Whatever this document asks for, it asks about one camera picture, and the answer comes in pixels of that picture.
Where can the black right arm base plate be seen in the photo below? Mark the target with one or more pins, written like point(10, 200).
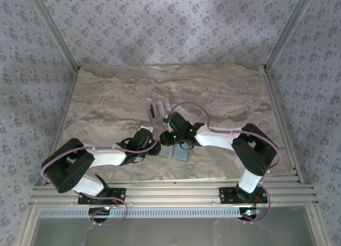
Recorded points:
point(226, 195)

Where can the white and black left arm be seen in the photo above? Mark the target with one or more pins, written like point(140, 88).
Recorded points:
point(106, 156)

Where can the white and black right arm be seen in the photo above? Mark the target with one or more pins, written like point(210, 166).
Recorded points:
point(213, 139)

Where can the aluminium side rail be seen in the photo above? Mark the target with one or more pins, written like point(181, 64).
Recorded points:
point(282, 123)

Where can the small electronics board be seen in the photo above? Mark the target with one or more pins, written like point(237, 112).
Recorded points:
point(100, 213)
point(250, 213)

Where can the aluminium frame rail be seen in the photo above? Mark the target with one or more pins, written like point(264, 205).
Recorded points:
point(173, 190)

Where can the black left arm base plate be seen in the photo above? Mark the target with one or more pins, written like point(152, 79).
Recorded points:
point(117, 194)

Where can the taupe leather card holder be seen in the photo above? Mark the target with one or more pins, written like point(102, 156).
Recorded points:
point(173, 152)

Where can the aluminium frame post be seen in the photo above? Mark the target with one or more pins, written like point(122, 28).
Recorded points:
point(290, 30)
point(53, 30)

